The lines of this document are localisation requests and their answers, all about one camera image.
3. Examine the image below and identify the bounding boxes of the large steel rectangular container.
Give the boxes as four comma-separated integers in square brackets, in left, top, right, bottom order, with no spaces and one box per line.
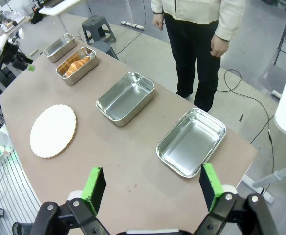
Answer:
[156,108,227,179]

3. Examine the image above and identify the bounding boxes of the person's left hand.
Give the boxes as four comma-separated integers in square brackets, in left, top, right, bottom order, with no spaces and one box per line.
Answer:
[210,34,230,58]

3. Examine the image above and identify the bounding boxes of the person's right forearm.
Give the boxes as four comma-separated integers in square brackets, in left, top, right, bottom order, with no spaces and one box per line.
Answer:
[150,0,164,15]

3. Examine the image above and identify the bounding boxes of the black floor cable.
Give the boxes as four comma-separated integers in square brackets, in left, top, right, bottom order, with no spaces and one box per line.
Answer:
[216,68,277,177]

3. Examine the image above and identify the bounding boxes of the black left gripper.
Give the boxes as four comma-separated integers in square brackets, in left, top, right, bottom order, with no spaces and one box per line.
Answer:
[7,43,36,73]

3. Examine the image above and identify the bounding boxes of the white scalloped plate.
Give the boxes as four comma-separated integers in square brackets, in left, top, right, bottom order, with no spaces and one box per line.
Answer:
[29,104,77,159]

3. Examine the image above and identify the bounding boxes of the cream jacket of person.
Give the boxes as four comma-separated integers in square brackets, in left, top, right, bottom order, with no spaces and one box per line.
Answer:
[150,0,246,42]

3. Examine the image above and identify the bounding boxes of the dark grey plastic stool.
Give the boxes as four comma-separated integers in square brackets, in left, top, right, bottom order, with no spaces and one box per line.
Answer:
[81,15,117,46]
[91,40,120,61]

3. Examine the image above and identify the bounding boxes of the golden brown croissant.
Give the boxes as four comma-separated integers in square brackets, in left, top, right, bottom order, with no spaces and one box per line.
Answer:
[64,55,91,76]

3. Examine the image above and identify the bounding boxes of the person's left forearm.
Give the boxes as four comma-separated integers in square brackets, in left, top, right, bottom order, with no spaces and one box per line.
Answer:
[215,0,246,42]

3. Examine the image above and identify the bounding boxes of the person's right hand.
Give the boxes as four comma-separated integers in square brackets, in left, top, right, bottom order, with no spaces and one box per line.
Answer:
[152,13,165,32]

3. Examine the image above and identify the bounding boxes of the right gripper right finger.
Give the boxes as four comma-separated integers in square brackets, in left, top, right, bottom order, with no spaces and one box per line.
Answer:
[194,163,279,235]

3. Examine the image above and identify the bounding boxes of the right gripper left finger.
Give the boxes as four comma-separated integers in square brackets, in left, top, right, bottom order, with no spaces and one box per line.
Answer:
[35,167,110,235]

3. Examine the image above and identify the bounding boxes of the small steel container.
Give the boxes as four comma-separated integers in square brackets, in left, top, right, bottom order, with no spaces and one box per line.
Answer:
[43,33,77,63]

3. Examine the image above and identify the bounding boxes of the white side table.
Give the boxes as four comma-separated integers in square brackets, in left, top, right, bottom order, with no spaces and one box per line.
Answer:
[38,0,89,16]

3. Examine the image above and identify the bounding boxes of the black trousers of person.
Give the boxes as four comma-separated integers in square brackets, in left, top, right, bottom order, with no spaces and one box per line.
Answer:
[164,12,222,113]

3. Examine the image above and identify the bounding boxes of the aluminium slotted base plate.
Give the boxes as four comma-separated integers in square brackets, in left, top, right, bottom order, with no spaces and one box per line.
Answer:
[0,146,42,235]

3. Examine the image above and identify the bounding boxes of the cluttered workbench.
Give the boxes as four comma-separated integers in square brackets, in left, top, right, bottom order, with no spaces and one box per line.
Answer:
[0,11,27,35]

